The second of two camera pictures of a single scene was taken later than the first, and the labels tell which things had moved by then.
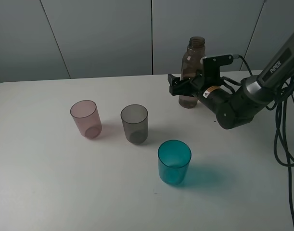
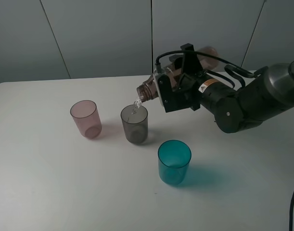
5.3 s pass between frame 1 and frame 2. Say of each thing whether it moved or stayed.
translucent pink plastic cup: stayed
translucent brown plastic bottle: moved
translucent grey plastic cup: stayed
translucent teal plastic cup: stayed
